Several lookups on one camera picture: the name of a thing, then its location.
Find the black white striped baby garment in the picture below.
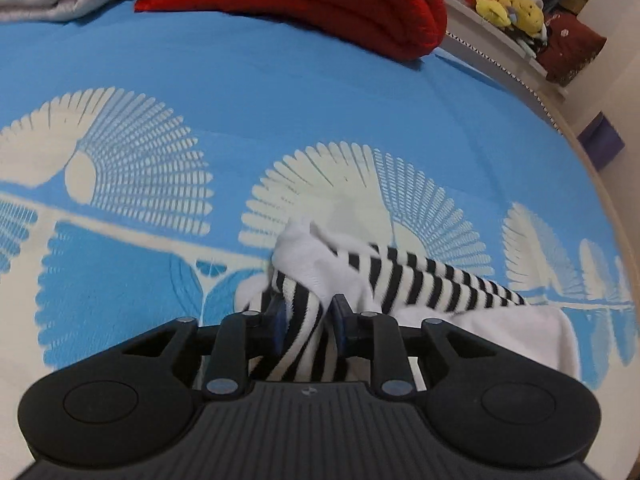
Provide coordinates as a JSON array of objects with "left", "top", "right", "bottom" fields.
[{"left": 234, "top": 216, "right": 583, "bottom": 387}]

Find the blue white printed bed mat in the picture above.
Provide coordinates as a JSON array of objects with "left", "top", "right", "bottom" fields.
[{"left": 0, "top": 0, "right": 640, "bottom": 461}]

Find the red folded blanket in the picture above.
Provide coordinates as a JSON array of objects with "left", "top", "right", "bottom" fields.
[{"left": 134, "top": 0, "right": 448, "bottom": 62}]

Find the purple box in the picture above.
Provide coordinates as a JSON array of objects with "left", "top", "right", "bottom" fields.
[{"left": 576, "top": 112, "right": 627, "bottom": 172}]

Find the yellow round plush toy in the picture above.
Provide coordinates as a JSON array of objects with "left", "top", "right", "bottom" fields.
[{"left": 507, "top": 0, "right": 548, "bottom": 41}]

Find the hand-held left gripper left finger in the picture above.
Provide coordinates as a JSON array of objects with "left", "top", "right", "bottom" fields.
[{"left": 120, "top": 300, "right": 289, "bottom": 401}]

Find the dark red cushion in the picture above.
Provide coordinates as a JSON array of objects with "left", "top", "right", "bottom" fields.
[{"left": 536, "top": 12, "right": 609, "bottom": 87}]

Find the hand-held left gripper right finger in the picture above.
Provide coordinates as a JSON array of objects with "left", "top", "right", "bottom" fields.
[{"left": 331, "top": 294, "right": 501, "bottom": 401}]

